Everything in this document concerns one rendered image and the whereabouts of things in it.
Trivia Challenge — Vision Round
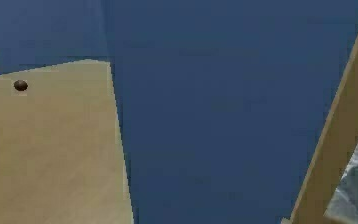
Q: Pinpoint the tan framed picture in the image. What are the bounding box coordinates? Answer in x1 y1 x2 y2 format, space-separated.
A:
280 0 358 224

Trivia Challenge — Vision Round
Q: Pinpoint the round dark brown knob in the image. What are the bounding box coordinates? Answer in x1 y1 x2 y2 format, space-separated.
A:
13 79 29 92

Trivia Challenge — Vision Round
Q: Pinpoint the tan wooden cabinet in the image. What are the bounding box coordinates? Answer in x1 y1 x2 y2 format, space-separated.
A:
0 58 135 224

